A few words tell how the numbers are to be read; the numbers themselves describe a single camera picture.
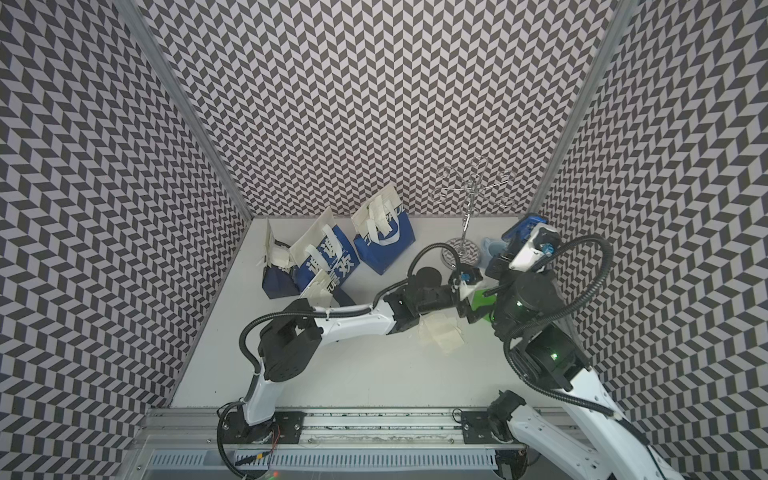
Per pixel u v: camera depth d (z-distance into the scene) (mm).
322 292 768
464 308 659
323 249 897
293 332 542
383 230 937
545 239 438
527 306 394
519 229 557
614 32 696
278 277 908
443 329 893
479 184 772
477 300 630
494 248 994
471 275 618
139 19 719
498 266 529
